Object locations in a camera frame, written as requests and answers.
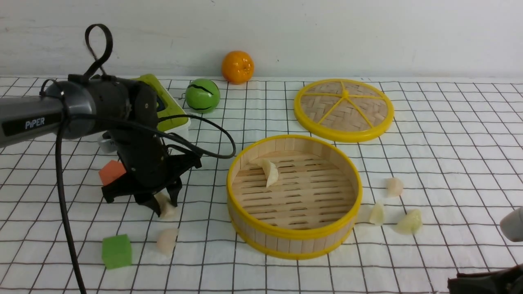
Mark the bamboo steamer lid yellow rim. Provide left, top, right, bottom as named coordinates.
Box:
left=293, top=78, right=394, bottom=143

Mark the green foam cube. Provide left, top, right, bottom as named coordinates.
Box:
left=102, top=234, right=132, bottom=270

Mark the bamboo steamer tray yellow rim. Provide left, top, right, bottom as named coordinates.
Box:
left=226, top=134, right=363, bottom=259

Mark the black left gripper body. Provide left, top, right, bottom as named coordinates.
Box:
left=102, top=127, right=201, bottom=203

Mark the orange toy fruit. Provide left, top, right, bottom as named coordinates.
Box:
left=221, top=51, right=255, bottom=85

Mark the white dumpling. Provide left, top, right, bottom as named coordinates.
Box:
left=253, top=158, right=279, bottom=188
left=155, top=192, right=177, bottom=220
left=369, top=201, right=385, bottom=226

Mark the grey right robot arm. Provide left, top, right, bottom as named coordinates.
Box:
left=447, top=207, right=523, bottom=294

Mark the green toy ball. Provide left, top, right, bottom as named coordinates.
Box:
left=185, top=78, right=221, bottom=114

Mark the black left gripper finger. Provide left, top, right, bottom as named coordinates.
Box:
left=166, top=178, right=183, bottom=208
left=134, top=192, right=162, bottom=216

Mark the green lid white box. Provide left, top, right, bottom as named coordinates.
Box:
left=98, top=74, right=191, bottom=153

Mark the greenish dumpling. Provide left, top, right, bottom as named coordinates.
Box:
left=395, top=209, right=423, bottom=236

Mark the pinkish dumpling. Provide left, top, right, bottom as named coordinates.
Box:
left=156, top=228, right=178, bottom=257
left=386, top=177, right=404, bottom=198

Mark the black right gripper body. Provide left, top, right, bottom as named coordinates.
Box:
left=447, top=265, right=523, bottom=294

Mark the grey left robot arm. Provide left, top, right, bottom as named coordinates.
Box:
left=1, top=75, right=202, bottom=215

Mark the white checkered tablecloth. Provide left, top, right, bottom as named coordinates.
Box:
left=0, top=77, right=523, bottom=294

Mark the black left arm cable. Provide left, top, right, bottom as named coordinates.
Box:
left=40, top=24, right=237, bottom=294

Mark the orange foam cube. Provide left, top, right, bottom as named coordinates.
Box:
left=98, top=160, right=126, bottom=186

